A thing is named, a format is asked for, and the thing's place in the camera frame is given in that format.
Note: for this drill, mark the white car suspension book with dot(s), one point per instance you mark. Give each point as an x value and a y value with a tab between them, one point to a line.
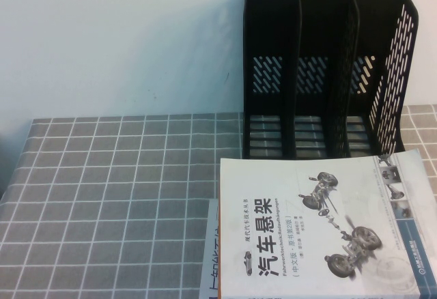
273	183

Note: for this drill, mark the grey book large black characters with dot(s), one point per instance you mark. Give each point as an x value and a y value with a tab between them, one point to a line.
211	244

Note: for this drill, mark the black plastic book stand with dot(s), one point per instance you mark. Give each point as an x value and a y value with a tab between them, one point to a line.
317	22

